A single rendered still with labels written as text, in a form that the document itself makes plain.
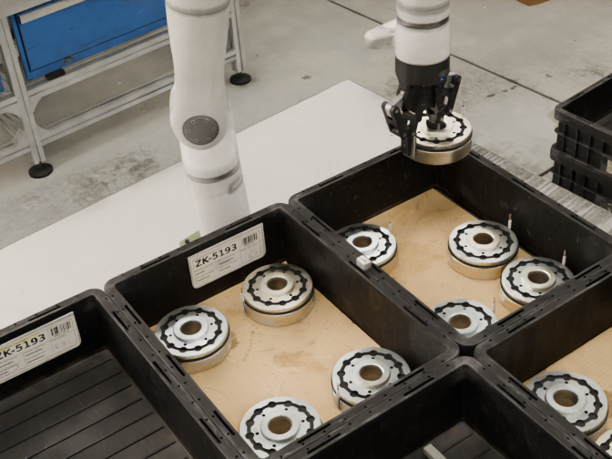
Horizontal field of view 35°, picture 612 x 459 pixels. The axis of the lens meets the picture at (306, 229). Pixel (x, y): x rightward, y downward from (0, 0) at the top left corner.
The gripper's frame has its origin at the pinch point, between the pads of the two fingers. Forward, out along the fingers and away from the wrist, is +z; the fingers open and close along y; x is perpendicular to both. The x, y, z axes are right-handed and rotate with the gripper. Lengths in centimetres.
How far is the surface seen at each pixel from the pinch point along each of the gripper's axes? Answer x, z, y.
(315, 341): -7.3, 17.1, -27.3
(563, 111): 30, 40, 75
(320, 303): -2.0, 17.1, -22.0
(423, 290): -10.1, 17.1, -9.4
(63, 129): 181, 88, 18
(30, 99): 181, 73, 10
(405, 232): 1.3, 17.1, -1.7
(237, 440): -21, 7, -50
